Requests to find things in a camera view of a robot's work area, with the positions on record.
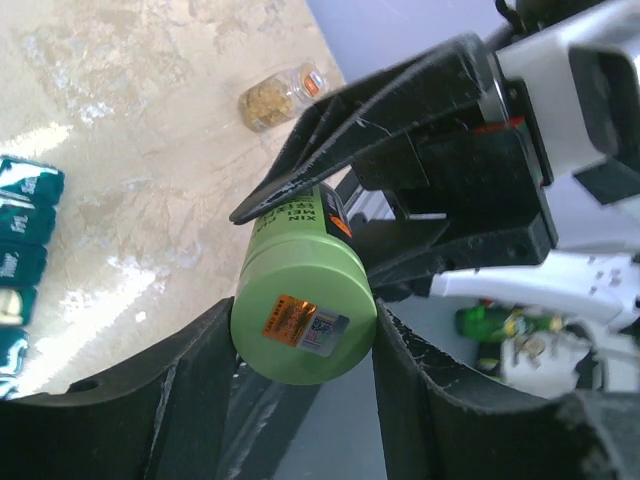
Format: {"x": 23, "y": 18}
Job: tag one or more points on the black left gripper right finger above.
{"x": 440, "y": 419}

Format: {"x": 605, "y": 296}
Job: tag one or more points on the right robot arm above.
{"x": 596, "y": 290}

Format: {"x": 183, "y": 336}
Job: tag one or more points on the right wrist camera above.
{"x": 579, "y": 64}

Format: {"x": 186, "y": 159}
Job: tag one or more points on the teal weekly pill organizer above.
{"x": 30, "y": 194}

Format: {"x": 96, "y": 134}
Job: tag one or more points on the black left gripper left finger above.
{"x": 159, "y": 414}

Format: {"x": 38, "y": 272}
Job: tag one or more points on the green bottle lid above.
{"x": 303, "y": 313}

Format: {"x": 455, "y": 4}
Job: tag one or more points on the white printed bottle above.
{"x": 549, "y": 365}

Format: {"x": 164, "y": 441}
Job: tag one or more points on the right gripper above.
{"x": 464, "y": 195}

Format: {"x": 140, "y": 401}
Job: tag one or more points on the green lidded pill bottle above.
{"x": 318, "y": 212}

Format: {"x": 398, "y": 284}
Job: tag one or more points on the white pills in organizer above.
{"x": 11, "y": 306}

